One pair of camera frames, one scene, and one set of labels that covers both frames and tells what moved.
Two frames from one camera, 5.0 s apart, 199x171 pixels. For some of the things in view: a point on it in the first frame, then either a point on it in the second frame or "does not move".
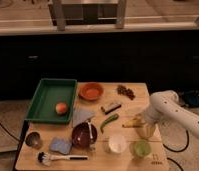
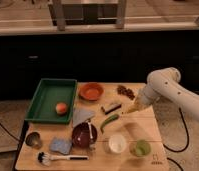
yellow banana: [136, 122] → [135, 107]
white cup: [117, 143] does not move
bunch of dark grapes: [122, 90] does not move
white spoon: [90, 131] does not move
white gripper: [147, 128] → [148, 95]
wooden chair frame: [80, 12] does not move
